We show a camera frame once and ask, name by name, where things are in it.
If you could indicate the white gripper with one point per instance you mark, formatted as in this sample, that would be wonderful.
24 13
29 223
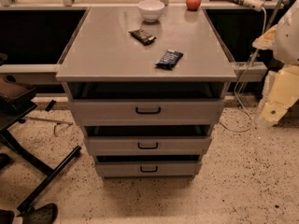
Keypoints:
288 37

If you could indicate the grey drawer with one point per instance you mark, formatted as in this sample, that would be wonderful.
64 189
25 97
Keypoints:
138 146
148 169
146 112

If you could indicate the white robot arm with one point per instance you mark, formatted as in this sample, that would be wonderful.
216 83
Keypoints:
283 38

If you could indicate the grey drawer cabinet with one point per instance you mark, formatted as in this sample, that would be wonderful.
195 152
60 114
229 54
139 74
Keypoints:
106 62

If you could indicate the grey bottom drawer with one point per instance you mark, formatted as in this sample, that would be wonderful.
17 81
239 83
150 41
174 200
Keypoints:
148 169

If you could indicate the grey top drawer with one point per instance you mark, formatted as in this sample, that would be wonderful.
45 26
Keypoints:
146 112

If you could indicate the blue snack packet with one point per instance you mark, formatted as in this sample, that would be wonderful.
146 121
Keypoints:
169 59

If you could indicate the red apple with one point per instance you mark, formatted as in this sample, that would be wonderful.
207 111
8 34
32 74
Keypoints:
193 4

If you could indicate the white bowl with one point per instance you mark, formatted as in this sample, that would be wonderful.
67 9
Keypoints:
151 10

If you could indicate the dark brown snack packet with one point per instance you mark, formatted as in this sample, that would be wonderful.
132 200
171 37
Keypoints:
142 36

